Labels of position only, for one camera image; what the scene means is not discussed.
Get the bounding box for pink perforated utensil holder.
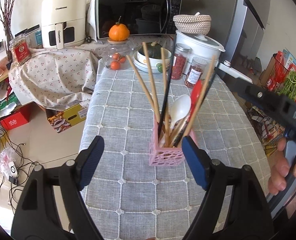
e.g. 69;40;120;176
149;118;185;167

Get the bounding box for white plastic spoon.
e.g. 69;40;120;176
169;95;191;130

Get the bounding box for brown wooden chopstick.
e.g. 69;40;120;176
142;42;160;123
126;55;154;110

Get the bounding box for red silicone spatula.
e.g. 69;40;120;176
178;80;203;145

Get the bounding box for person's right hand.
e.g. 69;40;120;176
268;138;296;196

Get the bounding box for green leafy vegetable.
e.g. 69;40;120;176
278;70;296;101

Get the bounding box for yellow printed cardboard box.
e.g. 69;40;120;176
46;104;87;133

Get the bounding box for grey checked tablecloth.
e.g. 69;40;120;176
78;58;272;240

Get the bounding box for red box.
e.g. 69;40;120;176
0;105;31;131

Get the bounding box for grey refrigerator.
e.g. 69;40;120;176
185;0;272;75

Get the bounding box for floral white cloth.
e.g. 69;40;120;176
8;43;102;111

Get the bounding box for jar of red goji berries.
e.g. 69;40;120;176
171;43;191;80

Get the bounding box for labelled jar of dried fruit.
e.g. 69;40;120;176
185;57;207;88

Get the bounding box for white electric pot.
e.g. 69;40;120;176
174;29;253;84

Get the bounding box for dark green squash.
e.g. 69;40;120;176
142;42;163;59

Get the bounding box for red labelled snack jar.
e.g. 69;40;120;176
10;34;31;67

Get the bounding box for orange tangerine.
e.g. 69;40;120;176
108;17;130;42

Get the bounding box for cream air fryer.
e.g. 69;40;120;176
41;0;87;49

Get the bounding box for black microwave oven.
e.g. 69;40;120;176
92;0;182;39

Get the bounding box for dried branch bouquet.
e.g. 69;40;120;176
0;0;15;62

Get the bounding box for black wire storage rack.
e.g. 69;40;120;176
246;53;296;158

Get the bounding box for woven rope basket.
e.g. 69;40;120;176
173;12;212;35

